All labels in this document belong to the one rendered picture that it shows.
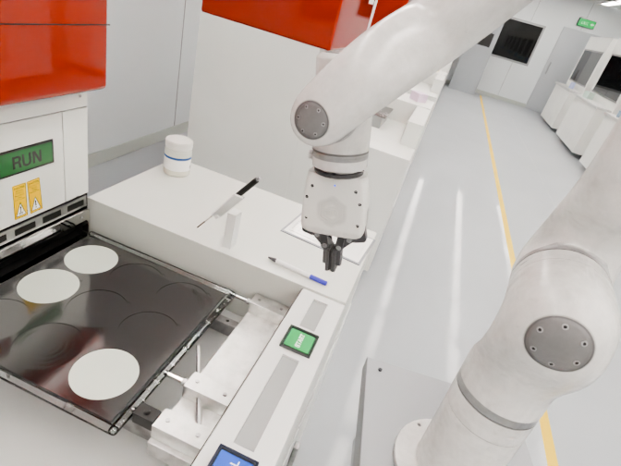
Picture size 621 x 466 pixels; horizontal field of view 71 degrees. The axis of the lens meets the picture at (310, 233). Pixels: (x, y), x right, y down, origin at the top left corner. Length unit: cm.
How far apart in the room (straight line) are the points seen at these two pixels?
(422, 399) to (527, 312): 45
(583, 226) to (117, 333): 73
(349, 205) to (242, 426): 35
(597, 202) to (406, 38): 28
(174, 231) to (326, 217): 43
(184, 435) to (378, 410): 35
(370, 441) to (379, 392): 12
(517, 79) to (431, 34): 1320
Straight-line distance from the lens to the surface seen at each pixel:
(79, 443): 81
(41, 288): 94
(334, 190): 64
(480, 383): 66
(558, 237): 65
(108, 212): 108
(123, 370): 78
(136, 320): 86
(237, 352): 85
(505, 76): 1371
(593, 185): 58
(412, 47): 54
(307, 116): 54
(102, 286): 94
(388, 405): 89
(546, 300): 53
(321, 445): 186
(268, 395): 70
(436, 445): 76
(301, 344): 77
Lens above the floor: 149
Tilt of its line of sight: 29 degrees down
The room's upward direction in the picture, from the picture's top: 16 degrees clockwise
